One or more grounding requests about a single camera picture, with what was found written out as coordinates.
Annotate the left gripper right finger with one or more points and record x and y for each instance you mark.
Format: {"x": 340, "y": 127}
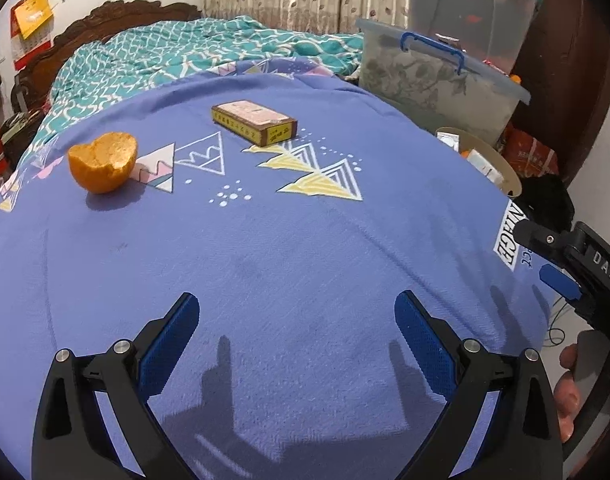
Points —
{"x": 499, "y": 419}

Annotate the blue finger of the right gripper aside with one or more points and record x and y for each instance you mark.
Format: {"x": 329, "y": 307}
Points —
{"x": 557, "y": 280}

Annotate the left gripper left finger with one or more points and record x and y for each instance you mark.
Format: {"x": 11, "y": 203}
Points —
{"x": 70, "y": 438}

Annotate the yellow brown small box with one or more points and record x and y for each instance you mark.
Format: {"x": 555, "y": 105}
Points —
{"x": 256, "y": 123}

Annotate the cardboard trash bucket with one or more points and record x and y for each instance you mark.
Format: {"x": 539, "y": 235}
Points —
{"x": 484, "y": 158}

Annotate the right hand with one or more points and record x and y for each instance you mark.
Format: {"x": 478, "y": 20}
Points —
{"x": 566, "y": 394}

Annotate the blue printed blanket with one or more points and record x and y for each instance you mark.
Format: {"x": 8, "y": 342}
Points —
{"x": 296, "y": 253}

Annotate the upper clear storage bin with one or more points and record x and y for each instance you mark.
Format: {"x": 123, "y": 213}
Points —
{"x": 489, "y": 30}

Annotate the orange peel half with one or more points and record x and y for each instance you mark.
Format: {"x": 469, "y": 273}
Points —
{"x": 105, "y": 164}

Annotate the cluttered metal shelf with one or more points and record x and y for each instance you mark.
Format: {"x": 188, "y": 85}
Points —
{"x": 16, "y": 134}

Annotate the teal patterned quilt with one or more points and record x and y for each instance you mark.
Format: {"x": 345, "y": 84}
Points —
{"x": 102, "y": 73}

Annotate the clear storage bin blue handle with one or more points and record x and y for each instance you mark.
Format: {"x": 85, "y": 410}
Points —
{"x": 436, "y": 85}

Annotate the orange wall calendar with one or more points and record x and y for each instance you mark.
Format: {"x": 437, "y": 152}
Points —
{"x": 31, "y": 23}

